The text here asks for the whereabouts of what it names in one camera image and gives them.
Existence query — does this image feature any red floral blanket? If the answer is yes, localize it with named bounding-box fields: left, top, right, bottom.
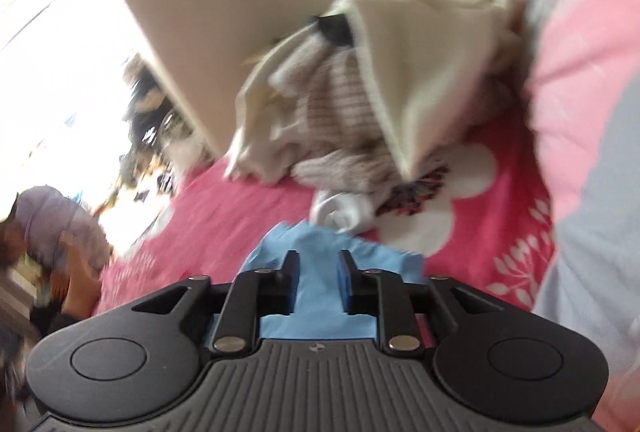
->
left=92, top=132, right=556, bottom=328

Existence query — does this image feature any light blue t-shirt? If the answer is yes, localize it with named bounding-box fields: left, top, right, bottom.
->
left=212, top=219, right=431, bottom=340

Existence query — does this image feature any black wheelchair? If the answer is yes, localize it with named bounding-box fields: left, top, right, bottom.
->
left=120, top=54, right=211, bottom=193

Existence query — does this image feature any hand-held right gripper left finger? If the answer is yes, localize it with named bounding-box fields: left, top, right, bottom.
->
left=131, top=249, right=301, bottom=354

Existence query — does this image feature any white printed t-shirt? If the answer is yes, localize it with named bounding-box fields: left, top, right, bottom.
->
left=310, top=189, right=381, bottom=235

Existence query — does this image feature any checked knit garment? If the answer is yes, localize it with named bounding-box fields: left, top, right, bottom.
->
left=270, top=32, right=416, bottom=193

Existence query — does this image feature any black garment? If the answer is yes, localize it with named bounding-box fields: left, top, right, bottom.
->
left=317, top=12, right=356, bottom=48

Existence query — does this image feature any pile of white checkered clothes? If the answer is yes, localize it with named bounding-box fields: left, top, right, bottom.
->
left=225, top=0, right=526, bottom=185

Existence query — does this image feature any pink floral quilt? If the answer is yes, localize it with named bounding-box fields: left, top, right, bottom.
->
left=505, top=0, right=640, bottom=432

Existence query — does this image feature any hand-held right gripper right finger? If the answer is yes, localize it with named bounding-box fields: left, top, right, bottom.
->
left=337, top=249, right=501, bottom=354

